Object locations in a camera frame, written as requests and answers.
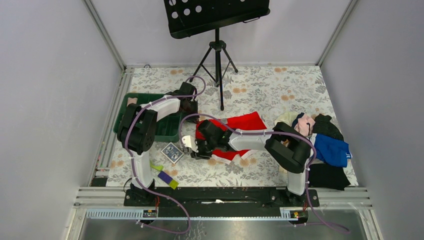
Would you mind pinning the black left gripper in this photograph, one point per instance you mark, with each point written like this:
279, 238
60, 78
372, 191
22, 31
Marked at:
194, 102

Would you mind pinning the blue playing card box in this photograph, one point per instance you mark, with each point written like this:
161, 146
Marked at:
172, 153

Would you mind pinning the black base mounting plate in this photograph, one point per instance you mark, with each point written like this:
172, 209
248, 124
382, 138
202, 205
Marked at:
216, 202

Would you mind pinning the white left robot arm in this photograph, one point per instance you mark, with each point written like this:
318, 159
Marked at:
146, 118

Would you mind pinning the floral patterned table mat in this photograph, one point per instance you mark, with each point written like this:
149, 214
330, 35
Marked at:
268, 90

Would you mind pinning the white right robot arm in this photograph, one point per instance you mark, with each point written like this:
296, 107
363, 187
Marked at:
289, 148

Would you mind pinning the red underwear white trim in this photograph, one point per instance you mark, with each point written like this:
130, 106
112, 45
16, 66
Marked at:
251, 121

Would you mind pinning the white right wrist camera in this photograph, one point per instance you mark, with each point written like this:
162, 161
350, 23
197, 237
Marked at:
189, 144

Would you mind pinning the pink garment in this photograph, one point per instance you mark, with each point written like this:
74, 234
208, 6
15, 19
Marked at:
304, 124

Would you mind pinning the purple and green block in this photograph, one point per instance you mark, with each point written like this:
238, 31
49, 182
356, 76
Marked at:
168, 179

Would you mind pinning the pink rolled cloth in tray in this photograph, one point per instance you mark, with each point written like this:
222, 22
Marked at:
132, 100

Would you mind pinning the lime green plastic piece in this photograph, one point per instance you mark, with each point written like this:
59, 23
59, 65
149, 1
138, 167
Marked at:
158, 168

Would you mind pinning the black music stand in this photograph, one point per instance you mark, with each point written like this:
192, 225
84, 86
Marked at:
187, 18

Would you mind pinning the green plastic divided tray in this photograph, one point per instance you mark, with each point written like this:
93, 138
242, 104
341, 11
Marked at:
166, 128

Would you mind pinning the black mesh garment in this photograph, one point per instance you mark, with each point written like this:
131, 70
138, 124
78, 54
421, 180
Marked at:
324, 126

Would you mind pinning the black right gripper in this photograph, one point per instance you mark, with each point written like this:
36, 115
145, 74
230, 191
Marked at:
200, 155

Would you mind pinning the pale yellow-green garment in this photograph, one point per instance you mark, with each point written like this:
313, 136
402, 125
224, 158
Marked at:
290, 118

